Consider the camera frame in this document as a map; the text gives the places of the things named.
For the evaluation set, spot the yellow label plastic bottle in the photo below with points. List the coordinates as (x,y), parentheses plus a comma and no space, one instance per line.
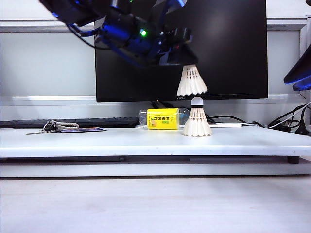
(160,119)

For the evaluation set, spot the aluminium frame post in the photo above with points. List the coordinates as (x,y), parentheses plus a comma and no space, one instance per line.
(305,36)

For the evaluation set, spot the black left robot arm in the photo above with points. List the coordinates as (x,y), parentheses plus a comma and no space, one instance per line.
(73,11)

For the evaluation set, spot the flat white device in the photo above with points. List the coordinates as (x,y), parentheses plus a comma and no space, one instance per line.
(226,125)

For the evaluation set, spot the black power plug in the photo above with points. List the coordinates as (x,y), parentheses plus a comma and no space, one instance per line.
(302,128)

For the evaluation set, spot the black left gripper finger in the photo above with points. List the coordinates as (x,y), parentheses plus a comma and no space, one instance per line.
(178,35)
(182,57)

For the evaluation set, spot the metal key bunch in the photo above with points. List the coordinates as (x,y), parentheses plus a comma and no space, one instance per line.
(49,128)

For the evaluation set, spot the black riser foot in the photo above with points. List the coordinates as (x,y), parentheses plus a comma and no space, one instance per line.
(293,160)

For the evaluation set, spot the blue key tag card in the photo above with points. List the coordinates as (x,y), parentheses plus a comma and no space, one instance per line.
(82,130)

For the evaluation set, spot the black bar under riser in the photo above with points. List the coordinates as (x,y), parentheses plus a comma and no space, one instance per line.
(97,159)

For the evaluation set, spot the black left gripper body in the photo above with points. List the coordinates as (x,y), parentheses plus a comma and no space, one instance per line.
(131,36)

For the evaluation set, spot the black computer monitor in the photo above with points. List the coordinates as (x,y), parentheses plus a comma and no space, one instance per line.
(230,48)

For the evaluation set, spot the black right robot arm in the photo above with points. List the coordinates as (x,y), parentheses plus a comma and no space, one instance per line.
(300,70)

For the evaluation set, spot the grey horizontal wall rail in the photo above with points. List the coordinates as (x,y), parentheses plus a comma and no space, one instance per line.
(36,26)

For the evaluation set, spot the black keyboard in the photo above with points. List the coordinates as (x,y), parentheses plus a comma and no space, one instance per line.
(73,122)

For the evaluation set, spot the white feather shuttlecock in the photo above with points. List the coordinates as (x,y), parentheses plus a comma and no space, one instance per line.
(192,83)
(197,126)

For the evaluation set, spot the silver horizontal wall rail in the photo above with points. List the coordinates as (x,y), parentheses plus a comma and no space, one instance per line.
(48,100)

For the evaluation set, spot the white desk riser board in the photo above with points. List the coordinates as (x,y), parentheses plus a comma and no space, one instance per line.
(155,144)

